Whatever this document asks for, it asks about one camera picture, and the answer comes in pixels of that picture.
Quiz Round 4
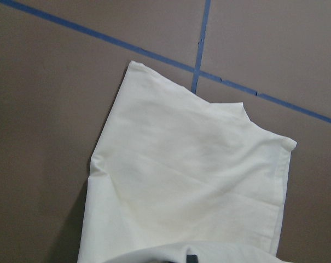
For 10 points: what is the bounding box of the cream long-sleeve cat shirt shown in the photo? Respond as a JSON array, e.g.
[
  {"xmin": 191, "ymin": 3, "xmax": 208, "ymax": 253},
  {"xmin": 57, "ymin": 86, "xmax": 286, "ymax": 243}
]
[{"xmin": 78, "ymin": 61, "xmax": 296, "ymax": 262}]

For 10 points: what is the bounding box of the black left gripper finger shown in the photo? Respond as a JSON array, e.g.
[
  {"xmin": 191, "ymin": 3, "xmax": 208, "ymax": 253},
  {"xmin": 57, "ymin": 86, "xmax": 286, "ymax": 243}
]
[{"xmin": 186, "ymin": 254, "xmax": 198, "ymax": 263}]

